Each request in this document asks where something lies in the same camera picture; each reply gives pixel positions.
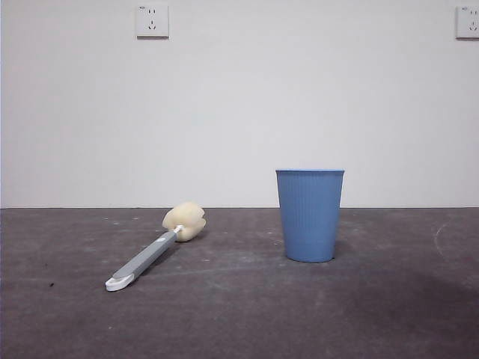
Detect white wall socket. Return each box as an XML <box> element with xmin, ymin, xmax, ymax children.
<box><xmin>135</xmin><ymin>4</ymin><xmax>170</xmax><ymax>40</ymax></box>
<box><xmin>455</xmin><ymin>5</ymin><xmax>479</xmax><ymax>41</ymax></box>

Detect grey-handled sponge cup brush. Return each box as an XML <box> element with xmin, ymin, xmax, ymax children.
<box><xmin>105</xmin><ymin>201</ymin><xmax>207</xmax><ymax>292</ymax></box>

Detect blue ribbed plastic cup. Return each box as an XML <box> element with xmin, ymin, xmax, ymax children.
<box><xmin>275</xmin><ymin>168</ymin><xmax>346</xmax><ymax>264</ymax></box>

